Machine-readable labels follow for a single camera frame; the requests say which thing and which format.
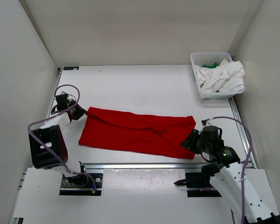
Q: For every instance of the white plastic basket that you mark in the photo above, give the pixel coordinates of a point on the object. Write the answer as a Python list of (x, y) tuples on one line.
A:
[(209, 58)]

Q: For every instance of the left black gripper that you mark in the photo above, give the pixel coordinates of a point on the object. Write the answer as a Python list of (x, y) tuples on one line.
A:
[(80, 113)]

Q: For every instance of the green garment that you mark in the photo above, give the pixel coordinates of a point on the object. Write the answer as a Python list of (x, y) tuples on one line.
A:
[(211, 66)]

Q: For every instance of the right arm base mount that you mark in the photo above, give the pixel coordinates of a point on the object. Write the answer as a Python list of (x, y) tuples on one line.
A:
[(197, 185)]

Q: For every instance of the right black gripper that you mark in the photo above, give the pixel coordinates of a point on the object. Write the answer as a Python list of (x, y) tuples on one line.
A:
[(189, 143)]

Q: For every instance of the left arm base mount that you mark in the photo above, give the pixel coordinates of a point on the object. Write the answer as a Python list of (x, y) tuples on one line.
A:
[(82, 185)]

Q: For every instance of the aluminium rail front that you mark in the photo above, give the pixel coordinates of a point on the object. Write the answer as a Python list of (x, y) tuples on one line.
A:
[(182, 165)]

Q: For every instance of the white t-shirt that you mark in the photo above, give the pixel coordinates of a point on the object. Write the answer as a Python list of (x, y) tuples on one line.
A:
[(226, 77)]

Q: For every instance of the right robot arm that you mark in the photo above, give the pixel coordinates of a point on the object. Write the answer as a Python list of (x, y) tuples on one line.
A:
[(225, 174)]

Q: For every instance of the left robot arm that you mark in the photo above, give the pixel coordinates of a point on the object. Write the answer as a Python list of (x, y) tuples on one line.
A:
[(47, 145)]

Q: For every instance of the dark label sticker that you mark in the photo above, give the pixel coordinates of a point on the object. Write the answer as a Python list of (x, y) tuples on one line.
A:
[(71, 68)]

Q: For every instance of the red t-shirt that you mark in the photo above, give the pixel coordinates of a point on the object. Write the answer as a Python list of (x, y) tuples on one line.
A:
[(146, 134)]

